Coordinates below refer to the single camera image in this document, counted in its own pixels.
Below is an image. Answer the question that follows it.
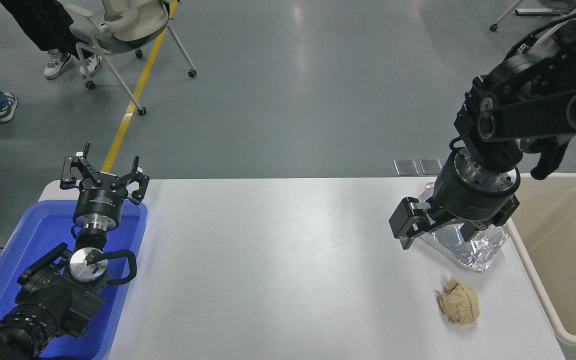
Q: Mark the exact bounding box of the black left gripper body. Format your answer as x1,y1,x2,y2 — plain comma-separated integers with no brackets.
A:
73,172,130,222

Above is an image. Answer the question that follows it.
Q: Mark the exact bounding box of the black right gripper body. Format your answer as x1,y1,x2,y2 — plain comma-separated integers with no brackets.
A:
427,155,520,233

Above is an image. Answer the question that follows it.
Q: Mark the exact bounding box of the silver foil tray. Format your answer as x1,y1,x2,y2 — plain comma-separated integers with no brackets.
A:
418,182,509,273

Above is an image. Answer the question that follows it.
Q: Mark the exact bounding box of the metal floor plate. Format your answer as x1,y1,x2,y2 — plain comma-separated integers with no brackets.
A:
419,158,444,176
394,159,420,177

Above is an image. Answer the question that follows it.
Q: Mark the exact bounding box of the large pale bin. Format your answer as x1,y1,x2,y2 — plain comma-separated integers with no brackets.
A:
505,172,576,347

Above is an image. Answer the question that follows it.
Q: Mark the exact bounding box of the blue plastic tray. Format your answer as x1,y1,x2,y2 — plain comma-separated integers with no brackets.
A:
0,200,149,360

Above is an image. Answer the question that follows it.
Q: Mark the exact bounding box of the crumpled tan paper ball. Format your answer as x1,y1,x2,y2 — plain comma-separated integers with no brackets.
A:
435,275,481,326

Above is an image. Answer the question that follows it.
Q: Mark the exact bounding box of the white wheeled office chair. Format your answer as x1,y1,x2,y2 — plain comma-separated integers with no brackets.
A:
64,0,198,117

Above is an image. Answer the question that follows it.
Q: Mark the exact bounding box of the white-framed wheeled chair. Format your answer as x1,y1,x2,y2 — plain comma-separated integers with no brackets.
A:
489,0,576,48

